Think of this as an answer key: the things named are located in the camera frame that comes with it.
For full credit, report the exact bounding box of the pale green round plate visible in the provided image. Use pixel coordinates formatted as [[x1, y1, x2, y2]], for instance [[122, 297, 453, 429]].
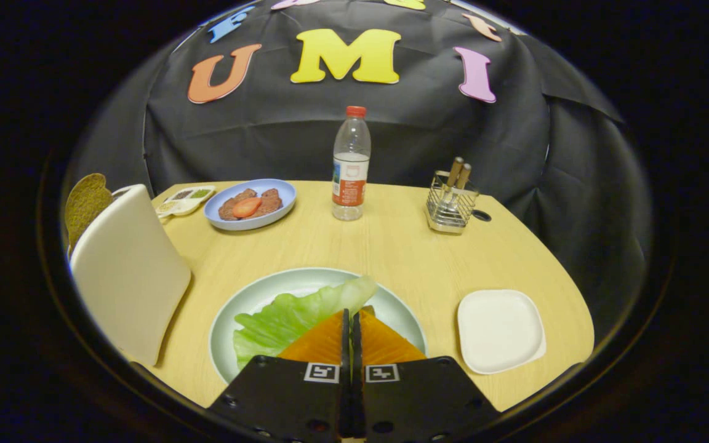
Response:
[[209, 267, 429, 385]]

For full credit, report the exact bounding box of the white condiment tray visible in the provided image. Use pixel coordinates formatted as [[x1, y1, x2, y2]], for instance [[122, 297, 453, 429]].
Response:
[[155, 185, 217, 217]]

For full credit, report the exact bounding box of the green lettuce leaf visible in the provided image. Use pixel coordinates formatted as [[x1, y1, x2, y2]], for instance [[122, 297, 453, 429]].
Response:
[[233, 275, 379, 370]]

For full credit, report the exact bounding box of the white square plate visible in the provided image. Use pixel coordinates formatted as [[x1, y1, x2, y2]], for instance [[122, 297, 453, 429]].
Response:
[[457, 289, 547, 375]]

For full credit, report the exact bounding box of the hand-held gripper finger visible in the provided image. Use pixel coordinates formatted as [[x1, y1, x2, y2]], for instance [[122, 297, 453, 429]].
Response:
[[206, 308, 353, 443], [352, 306, 503, 443]]

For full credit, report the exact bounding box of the metal wire utensil holder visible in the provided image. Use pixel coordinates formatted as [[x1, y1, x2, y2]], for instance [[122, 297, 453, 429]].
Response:
[[426, 170, 479, 234]]

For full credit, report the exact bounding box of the wooden handled utensil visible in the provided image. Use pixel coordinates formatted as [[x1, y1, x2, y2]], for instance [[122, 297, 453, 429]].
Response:
[[444, 156, 465, 204], [453, 163, 472, 204]]

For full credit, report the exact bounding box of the red tomato slice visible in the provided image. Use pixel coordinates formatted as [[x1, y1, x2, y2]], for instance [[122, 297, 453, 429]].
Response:
[[232, 197, 263, 218]]

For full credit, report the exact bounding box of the brown bread slice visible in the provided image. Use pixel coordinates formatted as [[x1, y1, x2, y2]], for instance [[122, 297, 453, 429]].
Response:
[[64, 173, 114, 250]]

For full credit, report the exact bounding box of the clear water bottle red cap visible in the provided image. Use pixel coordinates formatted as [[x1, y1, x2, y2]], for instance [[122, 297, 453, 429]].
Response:
[[332, 106, 372, 222]]

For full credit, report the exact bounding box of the brown meat patty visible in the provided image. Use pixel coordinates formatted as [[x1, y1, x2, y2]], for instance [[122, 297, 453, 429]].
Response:
[[256, 188, 283, 216], [218, 188, 258, 221]]

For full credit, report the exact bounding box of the blue plate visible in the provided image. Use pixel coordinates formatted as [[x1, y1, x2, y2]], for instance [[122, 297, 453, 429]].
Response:
[[203, 178, 297, 231]]

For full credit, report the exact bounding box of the white toaster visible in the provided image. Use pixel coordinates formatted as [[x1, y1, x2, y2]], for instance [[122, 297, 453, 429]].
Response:
[[69, 183, 193, 367]]

